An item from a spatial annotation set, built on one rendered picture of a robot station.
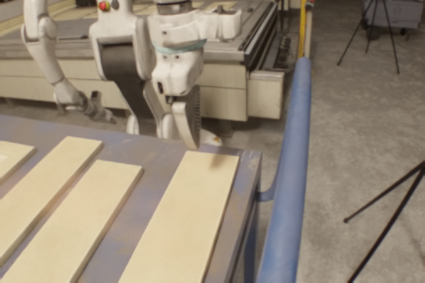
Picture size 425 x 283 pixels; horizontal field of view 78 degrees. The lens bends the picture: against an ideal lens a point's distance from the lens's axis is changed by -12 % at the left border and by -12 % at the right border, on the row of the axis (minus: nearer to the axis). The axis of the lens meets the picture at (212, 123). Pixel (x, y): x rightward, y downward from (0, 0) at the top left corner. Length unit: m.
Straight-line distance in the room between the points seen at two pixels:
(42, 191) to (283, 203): 0.59
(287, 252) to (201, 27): 0.30
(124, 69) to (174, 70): 0.71
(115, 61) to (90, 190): 0.59
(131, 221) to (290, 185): 0.41
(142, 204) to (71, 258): 0.17
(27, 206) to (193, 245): 0.38
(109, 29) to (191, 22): 0.72
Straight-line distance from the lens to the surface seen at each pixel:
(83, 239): 0.59
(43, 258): 0.60
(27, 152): 0.90
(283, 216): 0.23
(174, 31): 0.40
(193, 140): 0.51
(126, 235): 0.59
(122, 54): 1.12
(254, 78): 2.10
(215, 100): 2.23
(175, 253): 0.52
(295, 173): 0.27
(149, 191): 0.65
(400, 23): 5.51
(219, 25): 0.40
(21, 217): 0.70
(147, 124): 1.38
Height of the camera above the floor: 1.49
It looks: 33 degrees down
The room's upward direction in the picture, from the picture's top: 5 degrees counter-clockwise
